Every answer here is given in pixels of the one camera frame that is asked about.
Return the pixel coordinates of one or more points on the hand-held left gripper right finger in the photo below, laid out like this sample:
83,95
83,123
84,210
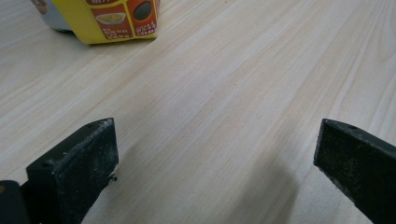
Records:
361,168

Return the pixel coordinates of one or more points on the yellow food packet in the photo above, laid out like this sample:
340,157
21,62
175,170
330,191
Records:
93,26

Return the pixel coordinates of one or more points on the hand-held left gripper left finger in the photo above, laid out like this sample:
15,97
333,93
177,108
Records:
77,168

